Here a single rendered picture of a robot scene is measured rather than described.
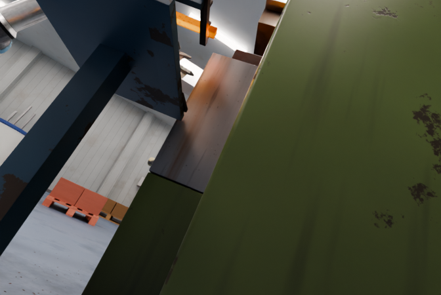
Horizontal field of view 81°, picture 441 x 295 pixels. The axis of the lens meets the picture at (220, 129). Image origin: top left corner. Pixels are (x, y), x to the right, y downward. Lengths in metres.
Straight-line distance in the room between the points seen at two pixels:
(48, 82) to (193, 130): 9.70
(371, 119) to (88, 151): 9.27
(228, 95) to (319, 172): 0.44
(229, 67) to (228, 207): 0.55
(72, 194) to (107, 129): 5.28
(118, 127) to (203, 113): 8.98
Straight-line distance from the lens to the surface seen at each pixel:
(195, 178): 0.70
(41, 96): 10.19
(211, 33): 0.84
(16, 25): 1.57
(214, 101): 0.79
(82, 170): 9.46
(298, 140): 0.46
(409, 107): 0.58
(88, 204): 4.65
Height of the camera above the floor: 0.35
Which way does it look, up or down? 24 degrees up
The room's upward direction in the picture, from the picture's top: 24 degrees clockwise
